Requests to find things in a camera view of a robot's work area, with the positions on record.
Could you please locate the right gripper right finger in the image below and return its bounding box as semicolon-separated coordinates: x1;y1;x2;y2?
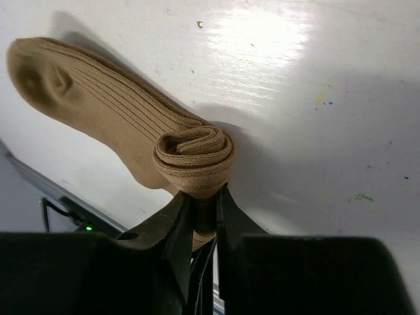
215;187;415;314

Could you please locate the brown sock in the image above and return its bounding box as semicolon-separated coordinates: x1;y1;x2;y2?
7;37;235;250

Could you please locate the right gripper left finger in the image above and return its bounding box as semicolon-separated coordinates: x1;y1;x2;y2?
1;193;192;314

